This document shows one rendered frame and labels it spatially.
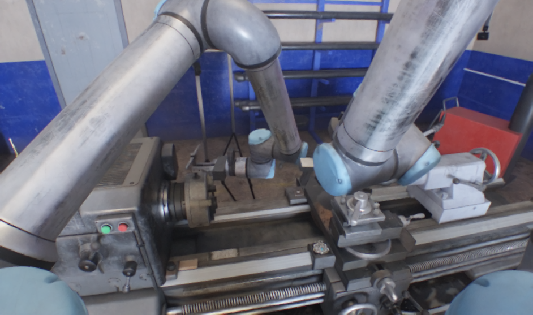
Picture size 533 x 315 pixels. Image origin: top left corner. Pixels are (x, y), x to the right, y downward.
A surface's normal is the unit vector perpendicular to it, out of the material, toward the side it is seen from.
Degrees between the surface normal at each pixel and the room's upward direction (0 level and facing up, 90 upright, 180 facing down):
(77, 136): 53
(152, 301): 32
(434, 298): 0
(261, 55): 109
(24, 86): 90
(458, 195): 66
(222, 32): 102
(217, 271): 36
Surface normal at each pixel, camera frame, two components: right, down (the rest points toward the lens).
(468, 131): -0.86, 0.24
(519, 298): -0.07, -0.86
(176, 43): 0.67, -0.13
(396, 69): -0.71, 0.44
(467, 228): 0.11, -0.44
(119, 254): 0.18, 0.46
